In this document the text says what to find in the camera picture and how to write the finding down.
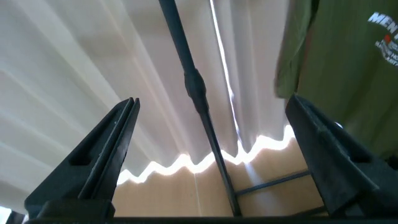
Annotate black clothes rack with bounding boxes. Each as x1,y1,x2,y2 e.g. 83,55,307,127
158,0,327,218

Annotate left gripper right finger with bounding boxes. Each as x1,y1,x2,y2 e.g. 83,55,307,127
285,94,398,217

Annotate green long-sleeved shirt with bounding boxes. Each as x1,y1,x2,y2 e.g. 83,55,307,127
274,0,398,159

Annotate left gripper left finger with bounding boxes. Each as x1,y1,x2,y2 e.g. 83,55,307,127
24,97,141,218

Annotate beige curtain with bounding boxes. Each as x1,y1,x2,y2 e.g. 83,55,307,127
0,0,296,215

